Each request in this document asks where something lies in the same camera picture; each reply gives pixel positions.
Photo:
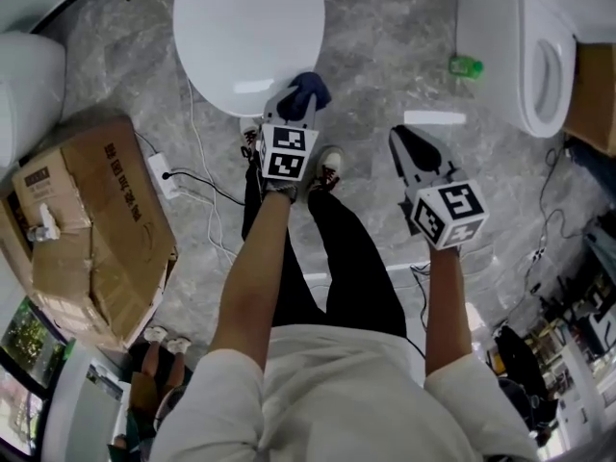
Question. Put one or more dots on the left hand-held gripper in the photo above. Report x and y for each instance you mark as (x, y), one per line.
(284, 154)

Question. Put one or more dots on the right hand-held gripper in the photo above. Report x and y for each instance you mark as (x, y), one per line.
(450, 210)

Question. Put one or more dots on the dark blue cloth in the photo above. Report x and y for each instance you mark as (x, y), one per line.
(315, 86)

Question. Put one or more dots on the white toilet lid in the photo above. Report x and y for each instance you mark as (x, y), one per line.
(240, 32)

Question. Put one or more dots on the person's left forearm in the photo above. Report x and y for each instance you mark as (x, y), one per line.
(248, 277)

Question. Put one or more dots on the person's right forearm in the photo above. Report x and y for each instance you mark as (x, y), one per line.
(447, 315)

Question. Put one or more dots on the white toilet with open seat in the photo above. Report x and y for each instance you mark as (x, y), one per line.
(500, 41)

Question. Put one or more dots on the white round toilet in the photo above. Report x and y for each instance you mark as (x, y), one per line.
(26, 94)

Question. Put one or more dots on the person's left shoe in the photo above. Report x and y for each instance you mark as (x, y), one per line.
(250, 135)

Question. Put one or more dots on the person's shoe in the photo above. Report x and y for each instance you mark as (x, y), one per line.
(329, 166)
(250, 135)

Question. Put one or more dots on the person's right shoe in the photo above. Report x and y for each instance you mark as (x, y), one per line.
(329, 166)

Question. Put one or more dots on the green plastic bottle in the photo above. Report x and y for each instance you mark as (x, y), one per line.
(464, 65)

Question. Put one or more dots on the person's black trousers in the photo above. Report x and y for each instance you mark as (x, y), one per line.
(346, 258)

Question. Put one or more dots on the white power strip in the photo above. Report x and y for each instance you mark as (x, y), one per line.
(162, 173)

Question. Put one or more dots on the small brown cardboard box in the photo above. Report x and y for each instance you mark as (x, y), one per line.
(594, 99)

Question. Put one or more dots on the large brown cardboard box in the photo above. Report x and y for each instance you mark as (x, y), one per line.
(110, 219)

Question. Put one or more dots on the white plastic fitting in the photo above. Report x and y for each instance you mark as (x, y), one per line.
(44, 224)

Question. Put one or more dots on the white cabinet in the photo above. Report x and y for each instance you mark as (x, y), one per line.
(82, 402)

